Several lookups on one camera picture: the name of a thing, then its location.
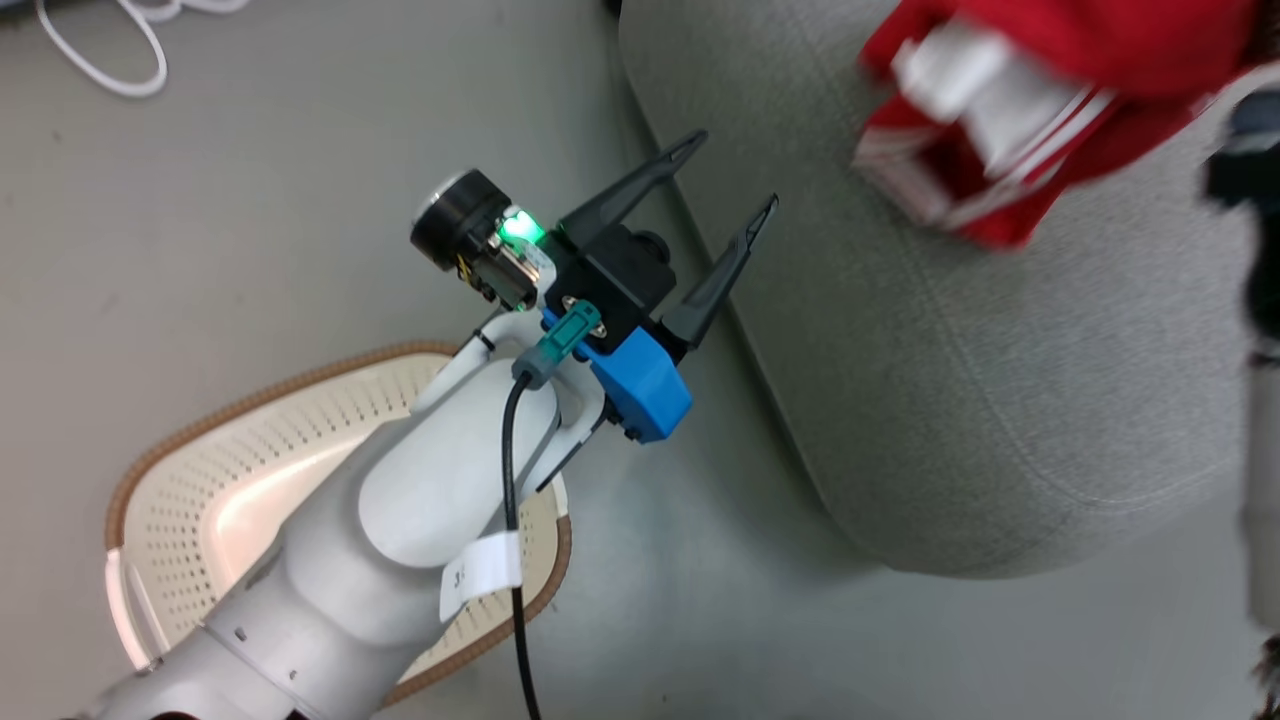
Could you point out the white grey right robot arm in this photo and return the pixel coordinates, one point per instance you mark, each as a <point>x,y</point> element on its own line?
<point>1264,480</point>

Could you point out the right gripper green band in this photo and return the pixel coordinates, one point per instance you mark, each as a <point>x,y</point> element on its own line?
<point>1250,150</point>

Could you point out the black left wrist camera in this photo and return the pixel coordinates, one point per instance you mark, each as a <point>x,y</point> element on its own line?
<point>612,275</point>

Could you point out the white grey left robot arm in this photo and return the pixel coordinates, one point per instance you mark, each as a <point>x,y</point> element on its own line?
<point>400,520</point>

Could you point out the beige perforated laundry basket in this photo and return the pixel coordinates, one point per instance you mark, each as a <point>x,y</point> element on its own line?
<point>230,470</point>

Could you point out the grey fabric sofa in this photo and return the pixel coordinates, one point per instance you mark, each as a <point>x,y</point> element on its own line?
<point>980,380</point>

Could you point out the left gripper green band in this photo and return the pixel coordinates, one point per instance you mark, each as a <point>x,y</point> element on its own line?
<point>470,225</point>

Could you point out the red and white shirt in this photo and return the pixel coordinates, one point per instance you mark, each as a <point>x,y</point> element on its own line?
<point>1060,90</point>

